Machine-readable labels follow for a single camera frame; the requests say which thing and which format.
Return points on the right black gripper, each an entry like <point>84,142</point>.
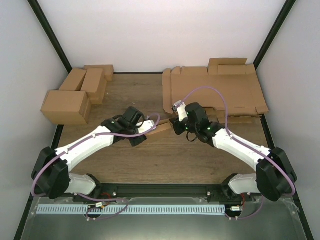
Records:
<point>178,130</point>

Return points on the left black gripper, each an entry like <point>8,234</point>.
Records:
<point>135,142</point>

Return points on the brown cardboard box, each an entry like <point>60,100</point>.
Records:
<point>162,130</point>

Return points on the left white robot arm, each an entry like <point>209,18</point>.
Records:
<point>52,176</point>

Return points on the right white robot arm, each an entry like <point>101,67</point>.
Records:
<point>274,175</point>

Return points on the folded cardboard box middle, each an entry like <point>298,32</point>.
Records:
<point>94,85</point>

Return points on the small cardboard box rear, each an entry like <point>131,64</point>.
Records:
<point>108,70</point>

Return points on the folded cardboard box back left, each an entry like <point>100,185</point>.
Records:
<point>74,80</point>

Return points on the large folded cardboard box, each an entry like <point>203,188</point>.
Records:
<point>63,107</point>

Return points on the stack of flat cardboard blanks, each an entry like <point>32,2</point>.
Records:
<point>227,85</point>

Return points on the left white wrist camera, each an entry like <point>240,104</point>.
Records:
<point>145,126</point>

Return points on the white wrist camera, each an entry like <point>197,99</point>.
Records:
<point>179,108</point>
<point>145,126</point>

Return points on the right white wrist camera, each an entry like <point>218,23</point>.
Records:
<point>179,108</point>

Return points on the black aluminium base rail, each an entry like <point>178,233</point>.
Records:
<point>160,190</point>

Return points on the light blue slotted cable duct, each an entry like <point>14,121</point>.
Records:
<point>78,209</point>

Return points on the black frame post left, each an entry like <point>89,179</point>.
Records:
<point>42,19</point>

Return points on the black frame post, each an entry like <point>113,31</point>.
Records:
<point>278,23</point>
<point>42,19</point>

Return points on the black frame post right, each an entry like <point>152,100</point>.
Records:
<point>278,23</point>

